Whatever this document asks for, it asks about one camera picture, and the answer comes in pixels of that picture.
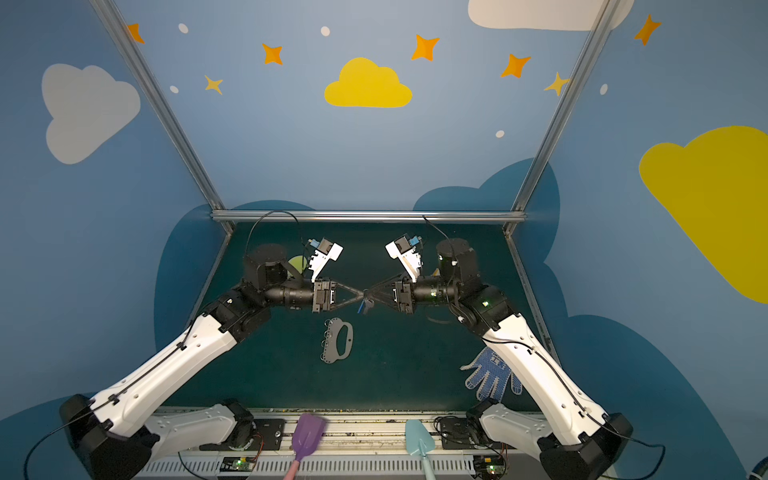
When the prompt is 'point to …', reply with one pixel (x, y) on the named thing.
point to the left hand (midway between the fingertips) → (362, 299)
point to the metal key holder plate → (329, 348)
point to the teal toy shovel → (420, 441)
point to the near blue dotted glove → (494, 364)
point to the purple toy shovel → (306, 440)
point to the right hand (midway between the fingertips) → (375, 290)
